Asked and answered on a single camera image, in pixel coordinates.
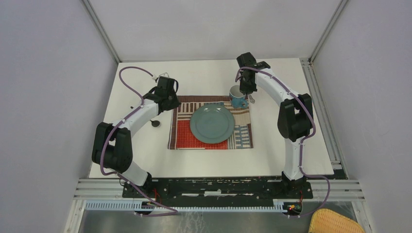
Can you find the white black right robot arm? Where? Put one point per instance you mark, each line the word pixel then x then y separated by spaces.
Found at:
pixel 295 118

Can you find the black spoon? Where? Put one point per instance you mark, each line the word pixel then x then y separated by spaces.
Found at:
pixel 155 123

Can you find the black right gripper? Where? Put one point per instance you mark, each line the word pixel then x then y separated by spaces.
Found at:
pixel 246 90

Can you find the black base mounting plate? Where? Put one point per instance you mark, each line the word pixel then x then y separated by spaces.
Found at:
pixel 255 191

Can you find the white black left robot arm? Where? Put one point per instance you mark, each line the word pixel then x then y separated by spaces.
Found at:
pixel 113 149

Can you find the white slotted cable duct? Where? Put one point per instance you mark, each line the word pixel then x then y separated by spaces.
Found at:
pixel 135 205

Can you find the ornate silver fork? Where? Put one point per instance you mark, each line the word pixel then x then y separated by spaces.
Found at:
pixel 251 99

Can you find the yellow woven basket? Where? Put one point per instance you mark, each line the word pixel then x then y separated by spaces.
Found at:
pixel 327 221

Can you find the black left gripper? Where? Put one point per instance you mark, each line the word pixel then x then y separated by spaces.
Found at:
pixel 176 103

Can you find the blue ceramic mug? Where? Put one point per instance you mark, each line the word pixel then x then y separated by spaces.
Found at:
pixel 237 99

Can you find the aluminium frame rails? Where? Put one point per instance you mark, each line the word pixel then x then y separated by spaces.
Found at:
pixel 266 158

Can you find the teal ceramic plate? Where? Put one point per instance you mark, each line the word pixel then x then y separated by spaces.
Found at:
pixel 212 123

